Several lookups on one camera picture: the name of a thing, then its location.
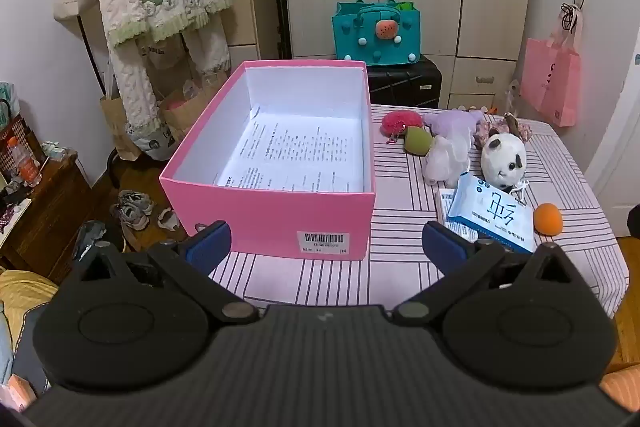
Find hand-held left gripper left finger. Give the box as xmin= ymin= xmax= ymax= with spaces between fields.
xmin=74 ymin=220 xmax=261 ymax=323

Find brown patterned gift bag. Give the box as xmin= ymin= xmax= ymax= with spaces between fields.
xmin=0 ymin=82 xmax=46 ymax=168

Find black suitcase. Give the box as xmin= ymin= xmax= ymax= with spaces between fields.
xmin=367 ymin=55 xmax=443 ymax=110

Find yellow blanket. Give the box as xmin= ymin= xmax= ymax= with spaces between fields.
xmin=0 ymin=269 xmax=60 ymax=388

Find orange ball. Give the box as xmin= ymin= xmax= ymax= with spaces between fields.
xmin=533 ymin=203 xmax=564 ymax=235

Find striped tablecloth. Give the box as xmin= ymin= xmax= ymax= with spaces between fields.
xmin=210 ymin=104 xmax=630 ymax=318

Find plain brown paper bag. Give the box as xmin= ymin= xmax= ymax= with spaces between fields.
xmin=100 ymin=94 xmax=143 ymax=160

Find small white tissue pack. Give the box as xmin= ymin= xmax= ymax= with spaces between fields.
xmin=437 ymin=188 xmax=481 ymax=243

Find wooden nightstand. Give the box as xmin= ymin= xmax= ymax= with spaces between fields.
xmin=0 ymin=152 xmax=93 ymax=285

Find clear plastic bag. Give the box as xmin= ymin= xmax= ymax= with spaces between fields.
xmin=505 ymin=79 xmax=523 ymax=112

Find teal felt handbag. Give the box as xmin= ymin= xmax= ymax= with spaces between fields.
xmin=332 ymin=0 xmax=422 ymax=66

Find white door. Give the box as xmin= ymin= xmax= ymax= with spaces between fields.
xmin=582 ymin=27 xmax=640 ymax=212

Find pink shopping bag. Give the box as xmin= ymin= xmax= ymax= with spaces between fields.
xmin=520 ymin=7 xmax=583 ymax=128

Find white animal plush toy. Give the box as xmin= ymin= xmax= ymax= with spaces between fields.
xmin=481 ymin=113 xmax=529 ymax=196

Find large blue white tissue pack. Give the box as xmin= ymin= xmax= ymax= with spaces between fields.
xmin=446 ymin=174 xmax=535 ymax=254

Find printed paper sheet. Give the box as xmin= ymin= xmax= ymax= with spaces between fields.
xmin=215 ymin=104 xmax=365 ymax=194

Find grey sneaker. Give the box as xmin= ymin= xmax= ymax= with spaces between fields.
xmin=112 ymin=190 xmax=155 ymax=214
xmin=117 ymin=207 xmax=151 ymax=230

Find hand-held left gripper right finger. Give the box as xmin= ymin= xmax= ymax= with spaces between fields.
xmin=392 ymin=221 xmax=574 ymax=325

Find pink cardboard box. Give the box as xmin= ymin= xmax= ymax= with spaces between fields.
xmin=159 ymin=60 xmax=377 ymax=261

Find orange striped cloth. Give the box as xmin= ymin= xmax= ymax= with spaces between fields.
xmin=600 ymin=372 xmax=640 ymax=413

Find orange drink bottle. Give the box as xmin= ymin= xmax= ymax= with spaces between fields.
xmin=7 ymin=137 xmax=42 ymax=186

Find black hair ties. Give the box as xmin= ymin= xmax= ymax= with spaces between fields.
xmin=560 ymin=0 xmax=586 ymax=32

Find pink pompom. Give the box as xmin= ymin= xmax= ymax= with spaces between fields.
xmin=381 ymin=110 xmax=425 ymax=140

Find black clothes rack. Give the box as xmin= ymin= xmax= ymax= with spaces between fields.
xmin=55 ymin=0 xmax=123 ymax=190

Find printed kraft paper bag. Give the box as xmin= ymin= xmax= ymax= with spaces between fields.
xmin=159 ymin=72 xmax=231 ymax=142

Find purple plush toy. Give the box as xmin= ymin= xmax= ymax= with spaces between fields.
xmin=424 ymin=109 xmax=486 ymax=144

